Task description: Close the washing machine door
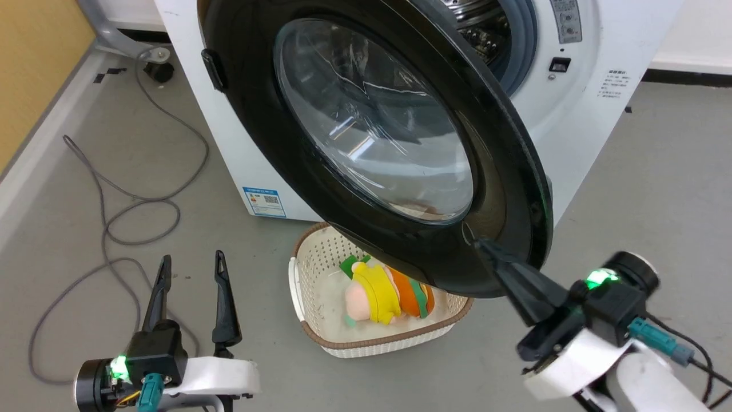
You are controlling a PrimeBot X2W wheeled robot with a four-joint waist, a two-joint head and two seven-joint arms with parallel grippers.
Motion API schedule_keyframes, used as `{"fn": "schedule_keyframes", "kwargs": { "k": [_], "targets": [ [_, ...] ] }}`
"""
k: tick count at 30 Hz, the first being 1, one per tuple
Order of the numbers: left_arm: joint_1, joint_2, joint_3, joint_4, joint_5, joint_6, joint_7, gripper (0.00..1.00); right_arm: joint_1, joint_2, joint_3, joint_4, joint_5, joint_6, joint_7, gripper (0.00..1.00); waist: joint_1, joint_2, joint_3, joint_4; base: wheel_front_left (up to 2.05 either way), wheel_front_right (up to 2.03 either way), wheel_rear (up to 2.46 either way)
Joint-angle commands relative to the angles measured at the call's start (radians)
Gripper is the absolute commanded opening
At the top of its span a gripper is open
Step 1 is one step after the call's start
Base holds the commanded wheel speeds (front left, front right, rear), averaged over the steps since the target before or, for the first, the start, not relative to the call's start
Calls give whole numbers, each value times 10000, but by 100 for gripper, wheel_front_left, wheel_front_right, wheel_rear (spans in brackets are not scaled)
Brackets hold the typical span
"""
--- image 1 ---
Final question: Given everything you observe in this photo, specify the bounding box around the teal gripper connector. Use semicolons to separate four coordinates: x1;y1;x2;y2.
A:
137;373;165;412
627;318;696;367

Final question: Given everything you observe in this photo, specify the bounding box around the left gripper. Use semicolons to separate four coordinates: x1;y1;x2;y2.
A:
73;249;261;412

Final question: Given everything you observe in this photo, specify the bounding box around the printed text warning sticker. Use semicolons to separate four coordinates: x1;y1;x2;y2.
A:
597;69;630;100

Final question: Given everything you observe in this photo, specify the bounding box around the grey rubber door gasket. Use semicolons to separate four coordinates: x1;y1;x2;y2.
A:
416;0;539;97

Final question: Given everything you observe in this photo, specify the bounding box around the white woven laundry basket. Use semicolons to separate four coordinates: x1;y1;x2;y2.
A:
288;221;475;359

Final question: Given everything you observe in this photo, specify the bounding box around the black round glass washer door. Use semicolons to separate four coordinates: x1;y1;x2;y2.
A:
197;0;554;299

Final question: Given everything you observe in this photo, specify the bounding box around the grey floor cable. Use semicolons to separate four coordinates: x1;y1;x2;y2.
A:
28;54;210;385

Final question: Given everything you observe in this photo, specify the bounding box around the plush doll yellow orange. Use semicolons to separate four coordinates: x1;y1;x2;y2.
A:
342;255;437;327

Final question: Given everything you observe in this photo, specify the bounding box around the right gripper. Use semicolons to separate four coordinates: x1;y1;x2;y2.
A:
472;238;660;402

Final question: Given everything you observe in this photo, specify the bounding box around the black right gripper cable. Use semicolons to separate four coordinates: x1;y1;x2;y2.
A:
643;312;732;408

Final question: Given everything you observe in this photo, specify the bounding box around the black caster wheel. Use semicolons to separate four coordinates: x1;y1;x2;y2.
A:
143;60;176;84

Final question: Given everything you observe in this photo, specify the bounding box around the grey washer control label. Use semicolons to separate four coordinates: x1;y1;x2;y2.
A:
550;0;583;45

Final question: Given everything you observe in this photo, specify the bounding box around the steel washer drum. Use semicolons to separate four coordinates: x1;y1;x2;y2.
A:
440;0;512;67

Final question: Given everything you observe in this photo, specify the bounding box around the teal left gripper connector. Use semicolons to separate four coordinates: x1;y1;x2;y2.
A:
137;373;165;412

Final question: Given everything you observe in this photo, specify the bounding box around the grey metal stand leg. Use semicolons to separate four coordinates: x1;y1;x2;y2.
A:
77;0;172;64

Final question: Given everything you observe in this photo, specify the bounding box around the teal right gripper connector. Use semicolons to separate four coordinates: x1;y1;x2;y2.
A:
627;318;696;367

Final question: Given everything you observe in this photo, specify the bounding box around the blue energy label sticker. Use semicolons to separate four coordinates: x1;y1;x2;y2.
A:
242;186;287;219

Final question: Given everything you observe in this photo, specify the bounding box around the white front-load washing machine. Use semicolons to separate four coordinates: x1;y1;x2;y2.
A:
153;0;685;224

